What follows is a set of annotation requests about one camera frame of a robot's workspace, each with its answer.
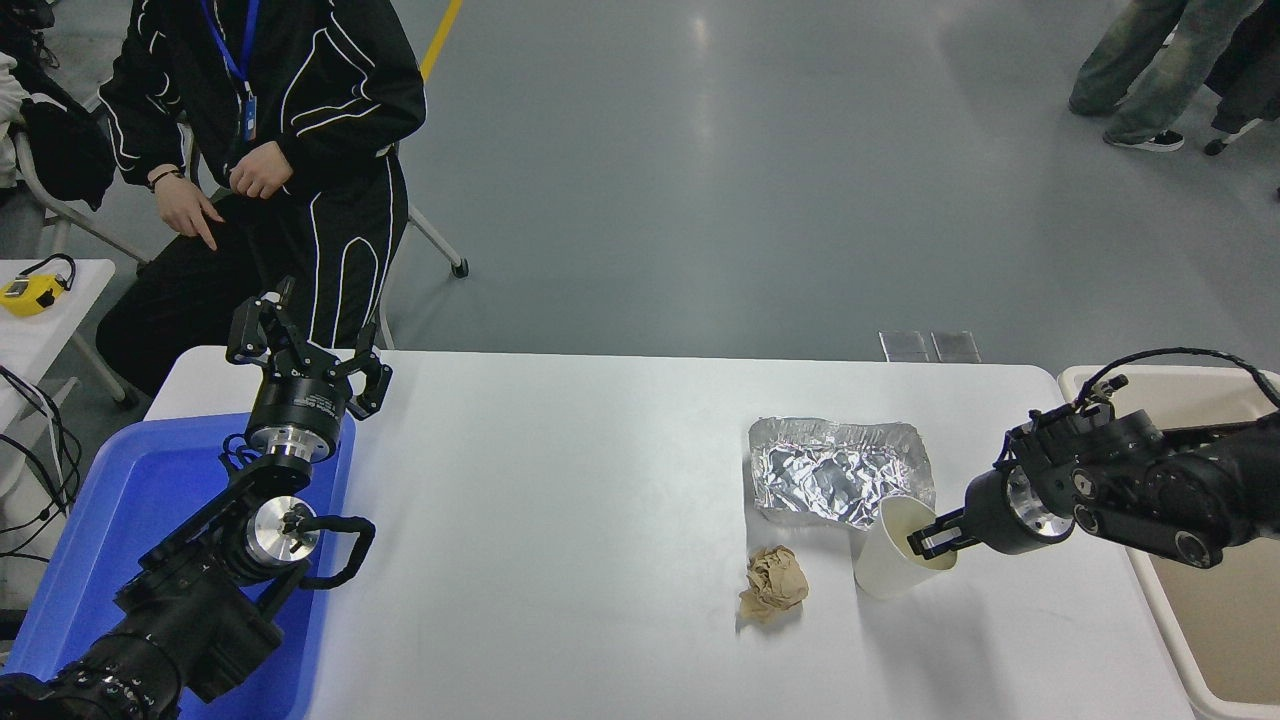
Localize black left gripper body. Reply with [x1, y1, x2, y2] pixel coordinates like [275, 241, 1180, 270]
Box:
[247, 361, 352, 437]

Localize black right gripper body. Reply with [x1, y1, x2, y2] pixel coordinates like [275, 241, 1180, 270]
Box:
[964, 466, 1027, 557]

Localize white paper cup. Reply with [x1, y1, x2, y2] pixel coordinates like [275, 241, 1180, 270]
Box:
[853, 496, 959, 601]

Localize person's right hand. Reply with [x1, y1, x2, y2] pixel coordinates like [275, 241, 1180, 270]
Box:
[154, 175, 227, 252]

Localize person's left hand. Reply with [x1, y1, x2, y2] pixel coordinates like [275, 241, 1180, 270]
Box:
[228, 140, 295, 201]

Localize crumpled silver foil tray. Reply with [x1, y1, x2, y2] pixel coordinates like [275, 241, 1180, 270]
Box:
[747, 417, 937, 530]

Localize white-framed wheeled chair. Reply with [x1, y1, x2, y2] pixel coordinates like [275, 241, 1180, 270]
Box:
[375, 140, 470, 352]

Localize crumpled tan paper ball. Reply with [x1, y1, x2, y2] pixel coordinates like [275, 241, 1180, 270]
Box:
[738, 545, 809, 623]

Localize grey-framed chair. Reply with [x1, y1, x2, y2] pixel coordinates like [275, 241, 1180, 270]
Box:
[12, 130, 159, 282]

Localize blue plastic tray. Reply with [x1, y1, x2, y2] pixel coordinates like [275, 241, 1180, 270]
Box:
[3, 413, 357, 720]

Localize white side table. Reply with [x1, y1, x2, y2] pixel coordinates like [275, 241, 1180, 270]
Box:
[0, 258, 141, 433]

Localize seated person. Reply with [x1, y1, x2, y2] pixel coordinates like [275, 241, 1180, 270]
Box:
[95, 0, 428, 397]

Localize yellow handheld device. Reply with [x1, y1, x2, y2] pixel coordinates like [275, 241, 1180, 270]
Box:
[0, 254, 78, 320]

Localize black jacket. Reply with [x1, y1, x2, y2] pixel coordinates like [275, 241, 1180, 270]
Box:
[0, 0, 119, 212]

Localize large pale bin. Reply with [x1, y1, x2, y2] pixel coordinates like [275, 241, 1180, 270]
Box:
[1057, 365, 1280, 720]

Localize walking person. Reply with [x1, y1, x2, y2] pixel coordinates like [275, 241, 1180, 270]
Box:
[1067, 0, 1263, 154]

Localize dark hanging clothing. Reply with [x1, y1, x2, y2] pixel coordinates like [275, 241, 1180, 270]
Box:
[1205, 0, 1280, 137]

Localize blue lanyard with badge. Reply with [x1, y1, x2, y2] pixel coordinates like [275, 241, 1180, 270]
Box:
[200, 0, 262, 142]

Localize black cable bundle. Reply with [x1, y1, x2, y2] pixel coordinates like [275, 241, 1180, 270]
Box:
[0, 365, 84, 563]

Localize white wheeled chair frame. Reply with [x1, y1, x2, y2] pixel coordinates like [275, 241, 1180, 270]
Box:
[1204, 118, 1263, 157]

